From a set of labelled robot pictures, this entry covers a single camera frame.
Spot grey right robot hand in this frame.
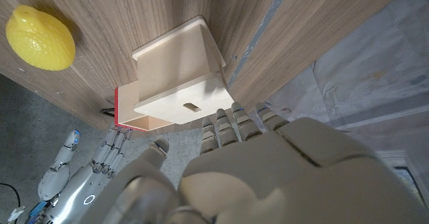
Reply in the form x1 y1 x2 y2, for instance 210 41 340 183
32 127 133 224

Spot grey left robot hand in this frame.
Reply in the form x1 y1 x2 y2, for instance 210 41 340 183
78 101 429 224

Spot yellow toy lemon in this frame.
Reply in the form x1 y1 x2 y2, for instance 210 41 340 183
5 4 76 72

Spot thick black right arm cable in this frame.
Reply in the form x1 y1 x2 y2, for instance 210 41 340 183
0 182 21 209

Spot pale wooden box shell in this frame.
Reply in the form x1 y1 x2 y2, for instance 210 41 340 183
131 15 235 125

